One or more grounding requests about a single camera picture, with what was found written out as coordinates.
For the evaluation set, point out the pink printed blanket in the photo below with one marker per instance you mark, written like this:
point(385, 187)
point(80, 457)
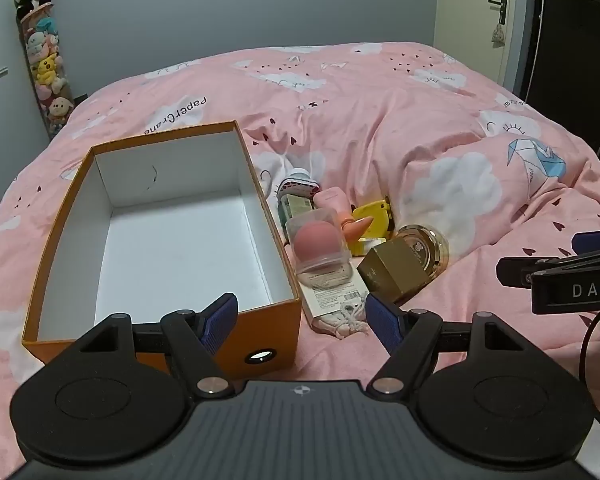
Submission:
point(380, 125)

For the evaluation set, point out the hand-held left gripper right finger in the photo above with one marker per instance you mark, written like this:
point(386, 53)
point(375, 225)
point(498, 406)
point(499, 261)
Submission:
point(383, 323)

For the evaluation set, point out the column of plush toys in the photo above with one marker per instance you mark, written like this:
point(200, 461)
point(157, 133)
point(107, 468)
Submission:
point(47, 70)

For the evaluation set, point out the gold round jar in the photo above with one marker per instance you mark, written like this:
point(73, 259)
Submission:
point(427, 245)

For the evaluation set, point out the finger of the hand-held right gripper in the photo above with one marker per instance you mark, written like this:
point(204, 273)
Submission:
point(520, 270)
point(597, 242)

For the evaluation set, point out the flat white labelled package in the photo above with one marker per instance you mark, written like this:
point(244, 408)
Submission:
point(330, 292)

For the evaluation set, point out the white door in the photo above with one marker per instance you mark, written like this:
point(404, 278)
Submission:
point(470, 5)

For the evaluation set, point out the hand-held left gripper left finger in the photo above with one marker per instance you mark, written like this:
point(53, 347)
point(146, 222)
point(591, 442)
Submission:
point(221, 321)

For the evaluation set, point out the small hanging pouch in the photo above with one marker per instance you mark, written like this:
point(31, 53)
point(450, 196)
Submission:
point(498, 35)

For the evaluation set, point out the gold cardboard box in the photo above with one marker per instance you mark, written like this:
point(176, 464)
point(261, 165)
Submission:
point(390, 270)

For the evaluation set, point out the yellow bottle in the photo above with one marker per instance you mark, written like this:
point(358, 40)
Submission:
point(375, 212)

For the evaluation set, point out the pink tube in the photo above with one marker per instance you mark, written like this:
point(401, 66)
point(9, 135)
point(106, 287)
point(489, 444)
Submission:
point(330, 202)

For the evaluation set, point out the black wardrobe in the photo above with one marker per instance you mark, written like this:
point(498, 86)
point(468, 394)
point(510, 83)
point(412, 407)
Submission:
point(580, 60)

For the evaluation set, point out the peach pointed sponge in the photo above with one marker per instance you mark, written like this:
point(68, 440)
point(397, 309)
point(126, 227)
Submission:
point(360, 226)

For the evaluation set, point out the orange cardboard box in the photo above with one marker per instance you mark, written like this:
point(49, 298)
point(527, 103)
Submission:
point(180, 245)

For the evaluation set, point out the pink sponge in clear case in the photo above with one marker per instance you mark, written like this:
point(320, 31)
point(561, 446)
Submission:
point(317, 245)

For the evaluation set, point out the white bottle with dotted cap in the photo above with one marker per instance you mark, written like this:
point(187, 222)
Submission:
point(297, 187)

